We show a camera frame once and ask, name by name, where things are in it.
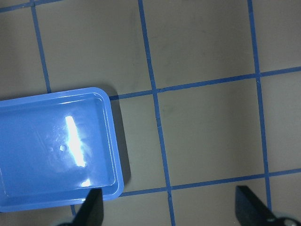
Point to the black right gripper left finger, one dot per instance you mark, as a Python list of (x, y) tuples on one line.
[(91, 212)]

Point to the blue plastic tray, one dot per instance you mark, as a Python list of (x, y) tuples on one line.
[(55, 148)]

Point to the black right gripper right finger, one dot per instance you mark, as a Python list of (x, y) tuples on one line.
[(250, 210)]

